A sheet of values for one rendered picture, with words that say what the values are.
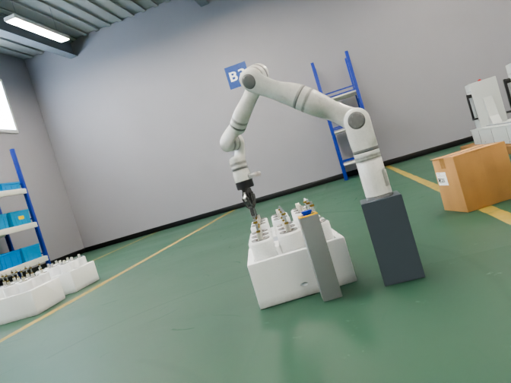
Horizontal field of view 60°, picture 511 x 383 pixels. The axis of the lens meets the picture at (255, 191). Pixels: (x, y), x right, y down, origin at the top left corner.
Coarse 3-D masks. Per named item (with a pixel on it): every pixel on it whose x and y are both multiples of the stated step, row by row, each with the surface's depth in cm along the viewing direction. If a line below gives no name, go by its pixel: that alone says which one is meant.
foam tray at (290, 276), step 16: (336, 240) 171; (288, 256) 171; (304, 256) 171; (336, 256) 171; (256, 272) 171; (272, 272) 171; (288, 272) 171; (304, 272) 171; (336, 272) 171; (352, 272) 171; (256, 288) 171; (272, 288) 171; (288, 288) 171; (304, 288) 171; (272, 304) 172
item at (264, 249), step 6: (264, 240) 174; (270, 240) 175; (252, 246) 176; (258, 246) 174; (264, 246) 174; (270, 246) 175; (252, 252) 177; (258, 252) 175; (264, 252) 174; (270, 252) 174; (276, 252) 177; (258, 258) 175; (264, 258) 174
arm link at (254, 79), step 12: (252, 72) 163; (264, 72) 166; (252, 84) 164; (264, 84) 163; (276, 84) 162; (288, 84) 161; (300, 84) 162; (264, 96) 166; (276, 96) 164; (288, 96) 161
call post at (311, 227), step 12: (312, 216) 157; (312, 228) 158; (312, 240) 158; (324, 240) 158; (312, 252) 158; (324, 252) 158; (312, 264) 162; (324, 264) 158; (324, 276) 158; (336, 276) 158; (324, 288) 158; (336, 288) 158; (324, 300) 159
